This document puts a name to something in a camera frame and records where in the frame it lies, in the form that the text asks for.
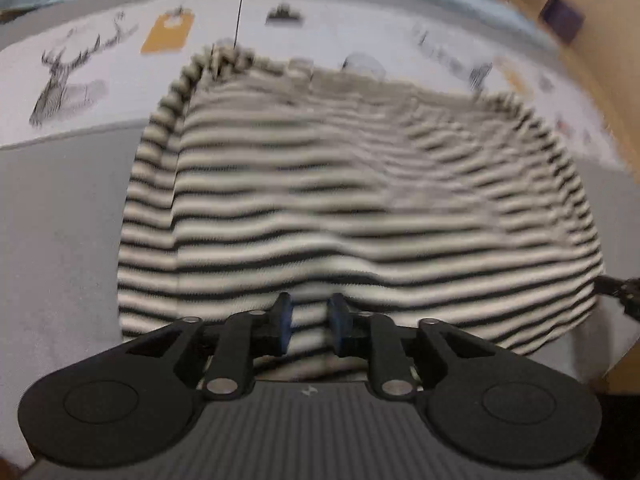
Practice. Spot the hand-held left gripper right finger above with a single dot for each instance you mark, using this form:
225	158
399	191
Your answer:
334	324

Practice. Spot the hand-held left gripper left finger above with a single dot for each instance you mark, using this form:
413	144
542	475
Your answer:
284	322

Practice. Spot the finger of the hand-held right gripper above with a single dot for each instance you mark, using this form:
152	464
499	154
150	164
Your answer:
622	290

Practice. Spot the black white striped shirt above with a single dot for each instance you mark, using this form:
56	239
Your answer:
350	185

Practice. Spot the grey white printed bed sheet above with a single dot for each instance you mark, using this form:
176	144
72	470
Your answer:
60	235

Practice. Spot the purple box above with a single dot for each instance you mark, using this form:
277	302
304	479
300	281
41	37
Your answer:
562	15

